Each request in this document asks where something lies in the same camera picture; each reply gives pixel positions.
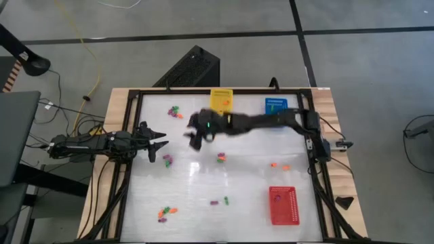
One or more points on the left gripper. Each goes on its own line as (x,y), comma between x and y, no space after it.
(140,145)

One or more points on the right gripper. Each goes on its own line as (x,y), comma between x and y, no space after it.
(208,123)

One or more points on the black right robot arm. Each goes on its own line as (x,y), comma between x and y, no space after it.
(257,122)

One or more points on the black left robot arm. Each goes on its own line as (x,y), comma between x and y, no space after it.
(84,144)

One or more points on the yellow plastic basket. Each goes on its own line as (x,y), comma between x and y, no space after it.
(217,96)

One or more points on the yellow power plug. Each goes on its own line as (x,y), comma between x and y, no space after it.
(96,131)

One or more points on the black computer tower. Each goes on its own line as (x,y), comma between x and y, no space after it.
(193,67)

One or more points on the blue plastic basket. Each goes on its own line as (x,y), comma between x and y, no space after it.
(281,103)

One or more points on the black curved hook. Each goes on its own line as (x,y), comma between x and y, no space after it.
(274,81)

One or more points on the white paper tag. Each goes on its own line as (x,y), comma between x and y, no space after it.
(49,105)

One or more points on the red plastic basket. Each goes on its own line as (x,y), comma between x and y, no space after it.
(288,213)

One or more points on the dark gray side desk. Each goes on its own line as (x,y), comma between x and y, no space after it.
(17,135)

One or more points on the black floor stand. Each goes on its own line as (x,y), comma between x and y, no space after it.
(37,66)

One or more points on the orange striped board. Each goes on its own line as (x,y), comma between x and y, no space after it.
(12,78)

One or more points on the gray stand foot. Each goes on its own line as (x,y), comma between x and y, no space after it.
(420,130)

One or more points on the black aluminium table frame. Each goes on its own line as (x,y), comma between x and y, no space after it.
(186,91)

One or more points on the silver metal bracket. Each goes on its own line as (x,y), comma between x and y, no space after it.
(340,144)

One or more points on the black triangular bracket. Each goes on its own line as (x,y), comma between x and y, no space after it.
(345,202)

